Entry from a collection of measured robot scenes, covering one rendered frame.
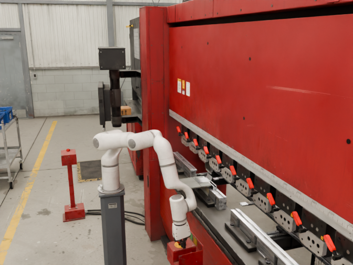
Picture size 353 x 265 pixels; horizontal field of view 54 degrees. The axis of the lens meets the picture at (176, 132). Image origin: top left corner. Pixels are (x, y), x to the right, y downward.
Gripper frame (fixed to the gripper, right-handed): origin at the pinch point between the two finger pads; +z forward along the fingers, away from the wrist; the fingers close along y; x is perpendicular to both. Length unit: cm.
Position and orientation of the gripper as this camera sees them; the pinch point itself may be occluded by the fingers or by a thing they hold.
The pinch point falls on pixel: (183, 244)
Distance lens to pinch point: 219.5
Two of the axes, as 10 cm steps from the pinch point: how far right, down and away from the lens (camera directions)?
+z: 1.3, 9.5, 2.8
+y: -9.1, 2.3, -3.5
